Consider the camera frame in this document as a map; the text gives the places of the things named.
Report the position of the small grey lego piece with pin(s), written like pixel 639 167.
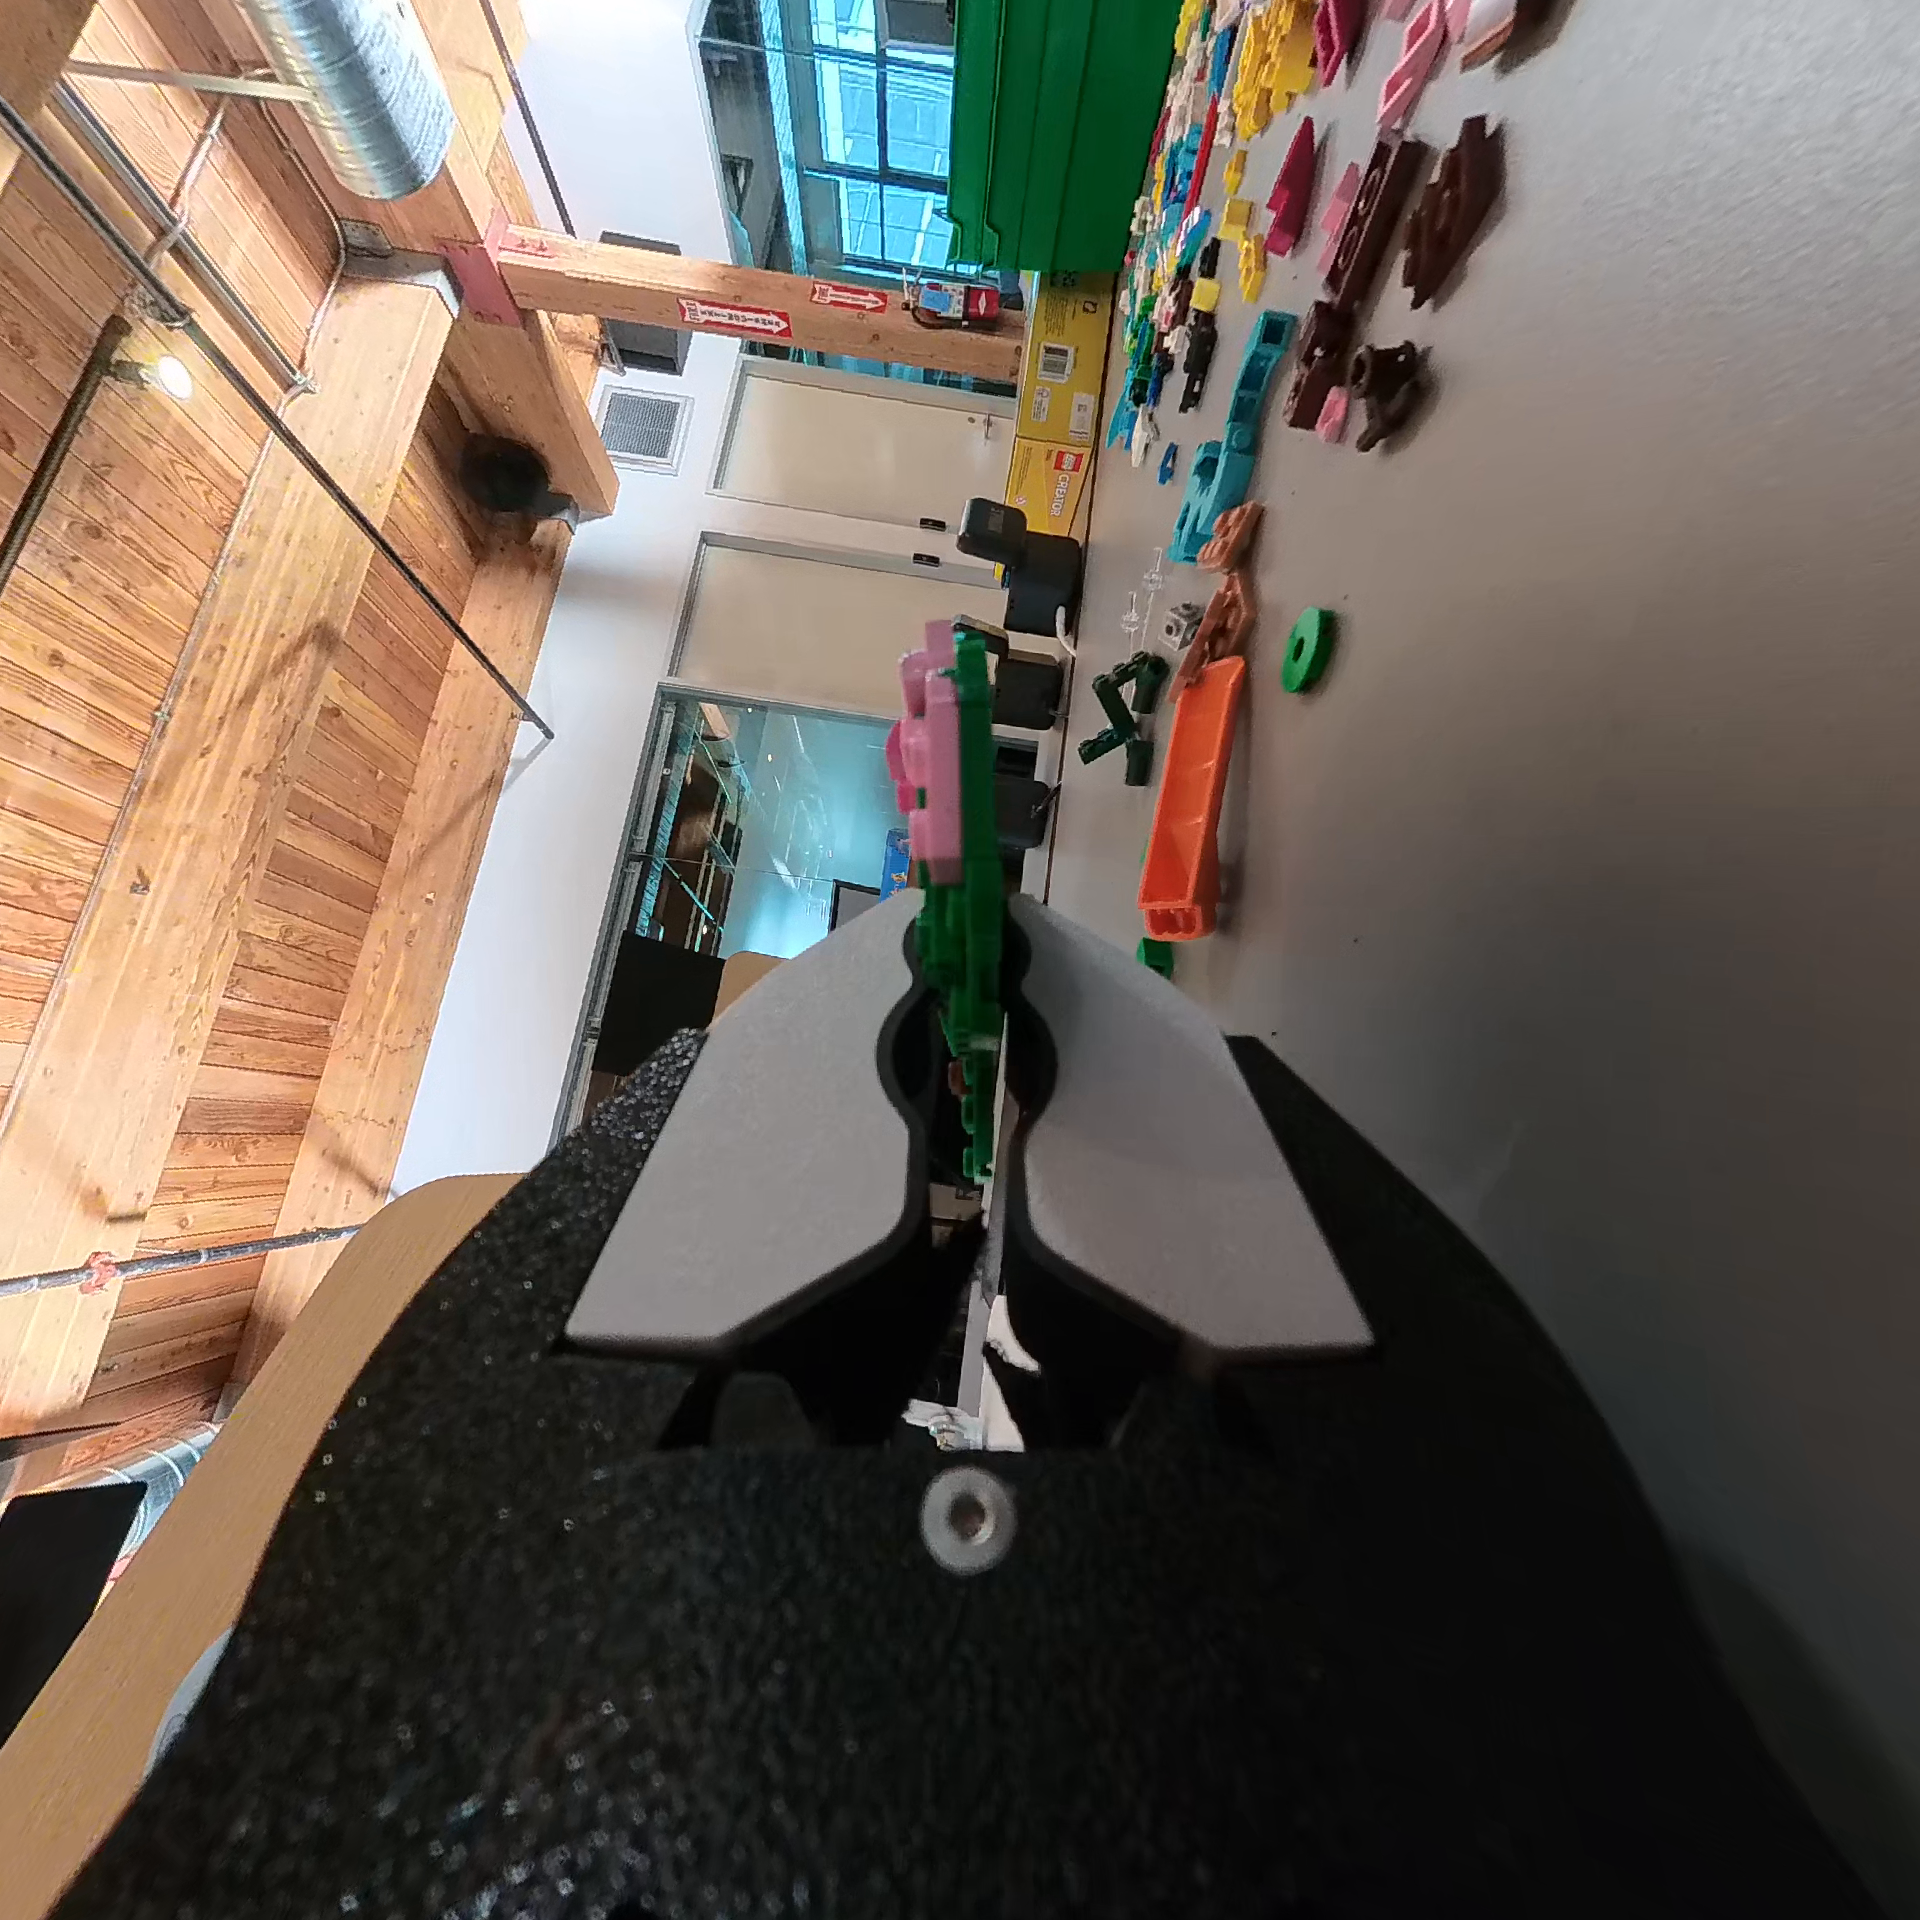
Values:
pixel 1184 626

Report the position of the black monitor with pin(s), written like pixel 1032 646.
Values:
pixel 662 997

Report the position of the teal curved lego piece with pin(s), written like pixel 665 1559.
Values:
pixel 1215 487

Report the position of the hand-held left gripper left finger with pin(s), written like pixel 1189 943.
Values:
pixel 706 1186

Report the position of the pile of mixed coloured lego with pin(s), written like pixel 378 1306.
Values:
pixel 1275 58

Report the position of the curved wooden panel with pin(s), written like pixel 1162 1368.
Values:
pixel 226 1423

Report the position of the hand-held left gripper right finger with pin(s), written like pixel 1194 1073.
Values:
pixel 1172 1200

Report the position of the green round lego piece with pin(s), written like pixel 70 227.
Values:
pixel 1307 672

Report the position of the dark brown lego clip piece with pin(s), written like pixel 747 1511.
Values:
pixel 1389 397

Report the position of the teal long lego piece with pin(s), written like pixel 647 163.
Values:
pixel 1268 375

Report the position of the tan chair back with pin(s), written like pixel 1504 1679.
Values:
pixel 761 986

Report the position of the yellow lego box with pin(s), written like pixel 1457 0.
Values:
pixel 1059 404

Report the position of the brown long lego brick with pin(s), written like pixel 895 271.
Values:
pixel 1374 217

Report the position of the wooden post with red signs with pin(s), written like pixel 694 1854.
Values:
pixel 750 300

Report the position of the black wall box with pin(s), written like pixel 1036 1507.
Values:
pixel 647 324

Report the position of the green plastic bin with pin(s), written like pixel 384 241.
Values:
pixel 1051 117

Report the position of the orange long lego piece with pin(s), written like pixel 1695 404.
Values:
pixel 1194 794

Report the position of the red metal bracket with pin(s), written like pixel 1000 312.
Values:
pixel 482 267

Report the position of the white wall vent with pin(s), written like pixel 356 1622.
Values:
pixel 645 433

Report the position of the small green lego piece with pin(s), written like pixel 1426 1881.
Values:
pixel 1159 953

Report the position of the metal pipe with red clamp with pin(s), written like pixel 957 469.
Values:
pixel 181 1261

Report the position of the black ceiling rail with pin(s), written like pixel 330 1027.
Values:
pixel 286 434

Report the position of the magenta lego slope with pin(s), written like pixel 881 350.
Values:
pixel 1296 192

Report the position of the red and blue wall device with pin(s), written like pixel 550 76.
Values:
pixel 953 300

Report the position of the tan lego piece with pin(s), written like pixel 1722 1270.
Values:
pixel 1215 631
pixel 1237 536

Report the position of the small brown lego brick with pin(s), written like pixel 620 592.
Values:
pixel 1322 361

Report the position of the ceiling spot light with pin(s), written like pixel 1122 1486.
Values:
pixel 169 375

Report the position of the dark magenta lego brick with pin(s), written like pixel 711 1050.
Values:
pixel 1340 38

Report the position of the black dome speaker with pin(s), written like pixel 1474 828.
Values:
pixel 512 478

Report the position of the green lego plate with pink bricks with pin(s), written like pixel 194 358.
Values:
pixel 967 962

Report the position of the metal air duct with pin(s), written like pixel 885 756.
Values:
pixel 353 89

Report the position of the brown lego slope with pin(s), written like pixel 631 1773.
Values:
pixel 1522 22

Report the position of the black battery charger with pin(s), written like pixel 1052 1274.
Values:
pixel 1022 815
pixel 1036 580
pixel 1031 693

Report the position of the brown lego plate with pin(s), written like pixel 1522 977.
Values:
pixel 1452 211

